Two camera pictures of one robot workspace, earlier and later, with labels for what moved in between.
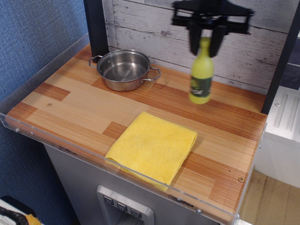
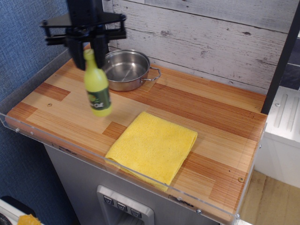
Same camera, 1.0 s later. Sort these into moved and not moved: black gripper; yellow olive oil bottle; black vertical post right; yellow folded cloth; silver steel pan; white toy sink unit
Moved: black gripper; yellow olive oil bottle
Not moved: white toy sink unit; black vertical post right; yellow folded cloth; silver steel pan
